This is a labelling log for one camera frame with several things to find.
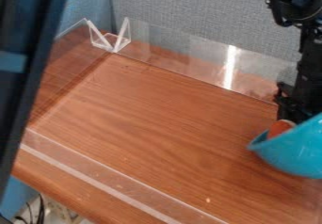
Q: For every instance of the clear acrylic front barrier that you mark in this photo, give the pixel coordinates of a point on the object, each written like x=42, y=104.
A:
x=114, y=183

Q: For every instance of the clear acrylic back barrier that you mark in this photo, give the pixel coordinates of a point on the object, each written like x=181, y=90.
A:
x=218, y=64

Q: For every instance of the blue plastic bowl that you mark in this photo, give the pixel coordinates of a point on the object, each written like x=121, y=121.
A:
x=294, y=151

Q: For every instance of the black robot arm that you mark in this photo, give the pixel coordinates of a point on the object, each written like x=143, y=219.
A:
x=304, y=14

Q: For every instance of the clear acrylic corner bracket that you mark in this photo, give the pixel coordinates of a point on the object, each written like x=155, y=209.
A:
x=107, y=41

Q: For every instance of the dark blue foreground object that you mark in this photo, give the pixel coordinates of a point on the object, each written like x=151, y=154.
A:
x=28, y=25

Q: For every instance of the brown toy mushroom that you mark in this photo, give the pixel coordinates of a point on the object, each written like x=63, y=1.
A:
x=280, y=127

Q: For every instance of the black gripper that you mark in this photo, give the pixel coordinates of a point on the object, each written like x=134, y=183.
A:
x=300, y=102

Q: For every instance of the clear acrylic left barrier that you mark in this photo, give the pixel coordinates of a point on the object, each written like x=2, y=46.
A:
x=78, y=29

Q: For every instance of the clear acrylic barrier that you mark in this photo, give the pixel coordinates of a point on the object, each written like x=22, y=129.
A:
x=114, y=183
x=78, y=29
x=218, y=64

